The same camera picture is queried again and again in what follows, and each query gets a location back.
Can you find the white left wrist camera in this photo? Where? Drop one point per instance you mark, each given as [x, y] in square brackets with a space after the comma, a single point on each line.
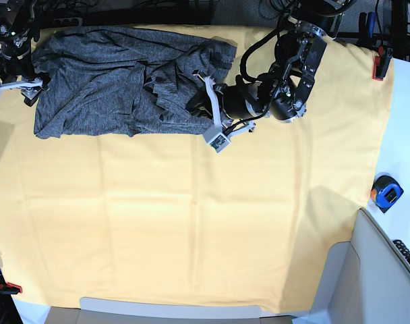
[216, 139]

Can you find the black textured handle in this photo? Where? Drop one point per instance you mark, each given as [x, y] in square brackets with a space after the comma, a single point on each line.
[403, 249]

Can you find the black power strip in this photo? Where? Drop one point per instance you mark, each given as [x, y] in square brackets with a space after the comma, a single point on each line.
[70, 21]

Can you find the red black clamp right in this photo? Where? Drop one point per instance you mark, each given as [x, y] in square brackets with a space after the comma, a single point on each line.
[382, 62]

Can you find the yellow table cloth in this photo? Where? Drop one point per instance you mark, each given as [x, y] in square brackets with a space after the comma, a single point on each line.
[164, 219]

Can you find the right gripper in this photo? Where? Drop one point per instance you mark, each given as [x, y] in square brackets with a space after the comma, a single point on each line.
[30, 88]

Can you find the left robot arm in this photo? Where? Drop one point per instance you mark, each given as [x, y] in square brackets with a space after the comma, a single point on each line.
[283, 90]

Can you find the blue black tape measure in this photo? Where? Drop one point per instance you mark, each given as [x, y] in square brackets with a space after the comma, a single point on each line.
[385, 192]

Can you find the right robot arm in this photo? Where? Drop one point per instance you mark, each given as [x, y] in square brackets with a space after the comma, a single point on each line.
[19, 27]

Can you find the red black clamp left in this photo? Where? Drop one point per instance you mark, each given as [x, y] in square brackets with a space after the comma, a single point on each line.
[10, 289]

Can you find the red black clamp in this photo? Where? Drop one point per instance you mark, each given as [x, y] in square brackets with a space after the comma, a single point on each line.
[382, 62]
[10, 289]

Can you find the grey long-sleeve shirt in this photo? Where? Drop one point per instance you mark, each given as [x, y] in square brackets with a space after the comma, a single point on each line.
[120, 80]

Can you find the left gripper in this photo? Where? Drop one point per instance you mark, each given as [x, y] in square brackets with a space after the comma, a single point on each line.
[208, 104]

